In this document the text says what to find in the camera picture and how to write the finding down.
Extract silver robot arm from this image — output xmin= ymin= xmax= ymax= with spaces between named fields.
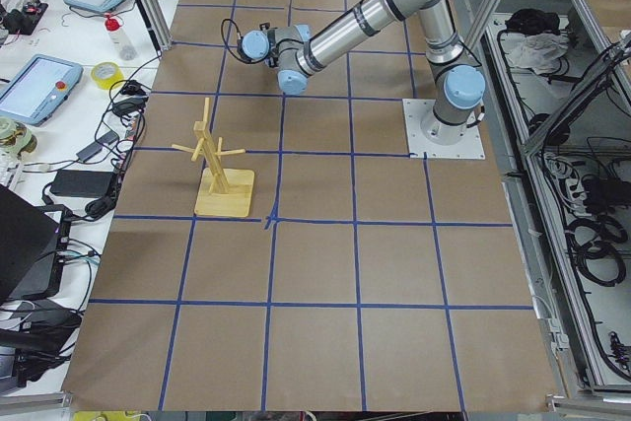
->
xmin=237 ymin=0 xmax=486 ymax=139

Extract red cap squeeze bottle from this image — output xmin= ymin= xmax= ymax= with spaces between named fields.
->
xmin=105 ymin=14 xmax=137 ymax=61

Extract yellow tape roll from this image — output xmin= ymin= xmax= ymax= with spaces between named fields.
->
xmin=91 ymin=61 xmax=124 ymax=90

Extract lower blue teach pendant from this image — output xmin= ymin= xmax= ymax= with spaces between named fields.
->
xmin=1 ymin=54 xmax=84 ymax=126

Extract green patterned round tin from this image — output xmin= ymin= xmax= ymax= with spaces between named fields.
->
xmin=0 ymin=116 xmax=37 ymax=158

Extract black power brick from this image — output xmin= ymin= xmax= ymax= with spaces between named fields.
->
xmin=50 ymin=170 xmax=115 ymax=198

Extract black laptop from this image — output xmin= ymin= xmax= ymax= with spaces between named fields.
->
xmin=1 ymin=187 xmax=71 ymax=303

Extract wooden mug tree stand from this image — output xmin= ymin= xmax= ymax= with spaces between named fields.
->
xmin=172 ymin=98 xmax=255 ymax=218

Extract black cloth bundle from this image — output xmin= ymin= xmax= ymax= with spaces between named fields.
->
xmin=505 ymin=8 xmax=560 ymax=35

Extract white crumpled cloth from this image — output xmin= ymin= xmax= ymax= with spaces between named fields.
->
xmin=507 ymin=33 xmax=570 ymax=75

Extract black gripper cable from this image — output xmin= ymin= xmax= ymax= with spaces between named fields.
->
xmin=220 ymin=18 xmax=277 ymax=67

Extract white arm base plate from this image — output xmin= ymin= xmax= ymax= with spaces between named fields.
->
xmin=402 ymin=99 xmax=485 ymax=160

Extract coiled black cables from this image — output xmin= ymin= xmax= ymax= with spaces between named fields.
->
xmin=564 ymin=216 xmax=631 ymax=289

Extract aluminium frame side rail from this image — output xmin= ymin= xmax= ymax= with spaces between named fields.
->
xmin=501 ymin=172 xmax=587 ymax=398

